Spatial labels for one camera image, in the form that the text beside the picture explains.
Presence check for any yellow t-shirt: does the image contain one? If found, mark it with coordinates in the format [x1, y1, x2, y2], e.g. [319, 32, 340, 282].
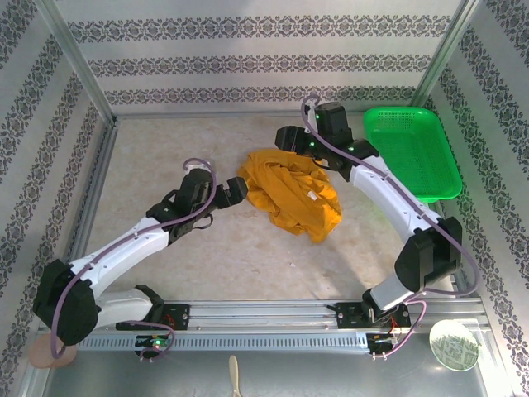
[236, 148, 344, 245]

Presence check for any green plastic mesh basket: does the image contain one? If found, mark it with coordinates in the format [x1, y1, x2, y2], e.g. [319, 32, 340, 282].
[362, 106, 463, 204]

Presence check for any small circuit board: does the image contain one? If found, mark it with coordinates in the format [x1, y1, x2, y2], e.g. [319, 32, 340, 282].
[135, 335, 173, 351]
[369, 330, 400, 352]

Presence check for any cream wooden spoon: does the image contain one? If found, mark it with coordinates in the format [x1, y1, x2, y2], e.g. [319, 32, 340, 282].
[228, 354, 241, 397]

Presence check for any translucent pink cup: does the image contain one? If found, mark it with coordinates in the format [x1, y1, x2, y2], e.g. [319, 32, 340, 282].
[28, 334, 79, 369]

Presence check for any green patterned round plate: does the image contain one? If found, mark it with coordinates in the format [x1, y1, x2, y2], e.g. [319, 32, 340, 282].
[429, 320, 479, 369]

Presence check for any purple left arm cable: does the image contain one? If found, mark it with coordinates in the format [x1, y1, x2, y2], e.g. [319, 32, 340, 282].
[49, 158, 219, 360]

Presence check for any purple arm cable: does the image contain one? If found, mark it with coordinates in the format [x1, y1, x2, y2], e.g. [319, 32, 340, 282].
[300, 93, 480, 299]
[49, 158, 219, 360]

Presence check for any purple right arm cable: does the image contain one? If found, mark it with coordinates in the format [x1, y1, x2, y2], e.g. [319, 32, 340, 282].
[300, 93, 480, 299]

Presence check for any aluminium frame bar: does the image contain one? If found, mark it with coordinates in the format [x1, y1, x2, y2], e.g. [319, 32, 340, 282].
[113, 109, 417, 121]

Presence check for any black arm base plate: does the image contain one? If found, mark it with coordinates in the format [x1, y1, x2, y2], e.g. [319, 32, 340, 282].
[115, 304, 191, 332]
[334, 301, 412, 330]

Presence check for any aluminium frame post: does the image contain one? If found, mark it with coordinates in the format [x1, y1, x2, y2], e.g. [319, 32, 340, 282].
[408, 0, 484, 111]
[32, 0, 121, 123]

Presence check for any long aluminium mounting rail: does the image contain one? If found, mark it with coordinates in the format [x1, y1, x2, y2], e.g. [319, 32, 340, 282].
[39, 298, 485, 332]

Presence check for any short purple base cable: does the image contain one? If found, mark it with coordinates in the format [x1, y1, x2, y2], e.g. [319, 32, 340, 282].
[370, 298, 429, 361]
[138, 320, 177, 361]

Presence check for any slotted grey cable duct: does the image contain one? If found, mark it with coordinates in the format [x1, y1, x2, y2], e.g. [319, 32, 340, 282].
[76, 332, 369, 352]

